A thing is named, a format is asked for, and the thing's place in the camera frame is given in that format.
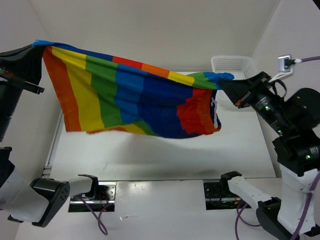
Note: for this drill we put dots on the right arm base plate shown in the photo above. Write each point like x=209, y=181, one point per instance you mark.
x=218, y=199

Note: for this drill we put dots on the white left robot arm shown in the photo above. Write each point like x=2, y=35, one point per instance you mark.
x=38, y=202

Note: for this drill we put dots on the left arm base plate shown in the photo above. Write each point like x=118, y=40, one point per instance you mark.
x=103, y=200

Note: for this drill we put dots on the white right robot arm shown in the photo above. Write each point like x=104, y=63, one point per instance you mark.
x=298, y=154

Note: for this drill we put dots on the rainbow striped shorts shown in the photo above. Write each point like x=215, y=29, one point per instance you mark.
x=98, y=92

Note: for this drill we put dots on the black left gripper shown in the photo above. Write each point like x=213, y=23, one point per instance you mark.
x=29, y=60

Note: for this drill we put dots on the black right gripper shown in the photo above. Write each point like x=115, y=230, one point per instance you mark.
x=238, y=89

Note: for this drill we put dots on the white plastic basket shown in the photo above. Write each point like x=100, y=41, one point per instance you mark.
x=241, y=67

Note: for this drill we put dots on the aluminium table edge rail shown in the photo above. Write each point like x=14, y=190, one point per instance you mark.
x=46, y=172

